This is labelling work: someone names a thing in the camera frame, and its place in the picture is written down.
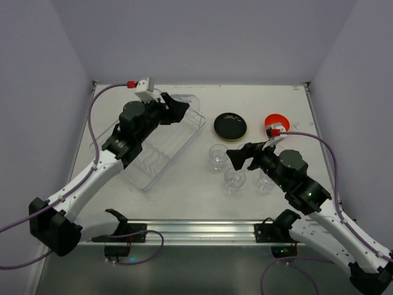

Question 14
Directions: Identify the green round plate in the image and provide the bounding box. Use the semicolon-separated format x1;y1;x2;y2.
218;136;244;143

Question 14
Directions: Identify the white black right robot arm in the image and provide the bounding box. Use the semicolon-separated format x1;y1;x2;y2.
226;143;392;294

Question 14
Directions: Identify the clear glass cup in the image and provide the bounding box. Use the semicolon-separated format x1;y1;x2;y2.
257;171;274;192
224;168;246;193
209;144;228;171
172;94;200;117
238;143;249;151

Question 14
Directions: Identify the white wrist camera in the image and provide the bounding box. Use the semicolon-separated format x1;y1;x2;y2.
134;77;156;103
263;123;287;149

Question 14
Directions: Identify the orange plastic bowl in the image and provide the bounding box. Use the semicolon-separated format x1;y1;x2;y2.
264;113;290;131

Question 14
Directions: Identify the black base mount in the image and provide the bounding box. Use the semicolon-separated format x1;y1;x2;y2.
254;209;300;262
92;209;147;262

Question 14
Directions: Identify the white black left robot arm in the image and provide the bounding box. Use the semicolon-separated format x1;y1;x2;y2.
28;92;190;256

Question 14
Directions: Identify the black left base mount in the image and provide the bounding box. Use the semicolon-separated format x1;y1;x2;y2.
92;209;147;262

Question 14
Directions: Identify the clear dish rack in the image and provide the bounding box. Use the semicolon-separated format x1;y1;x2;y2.
89;104;206;193

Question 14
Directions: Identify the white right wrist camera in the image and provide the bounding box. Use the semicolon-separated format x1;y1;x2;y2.
263;123;287;149

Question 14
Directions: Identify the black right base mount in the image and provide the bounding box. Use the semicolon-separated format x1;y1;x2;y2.
254;209;300;262

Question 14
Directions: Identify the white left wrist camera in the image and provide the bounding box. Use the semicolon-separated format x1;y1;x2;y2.
134;77;156;103

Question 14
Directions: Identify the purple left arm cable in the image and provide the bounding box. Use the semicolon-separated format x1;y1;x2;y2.
0;81;165;271

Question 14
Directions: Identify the aluminium front rail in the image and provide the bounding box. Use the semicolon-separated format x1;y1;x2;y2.
39;218;360;246

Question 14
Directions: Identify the black round plate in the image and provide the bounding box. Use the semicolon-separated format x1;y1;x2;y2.
213;112;247;139

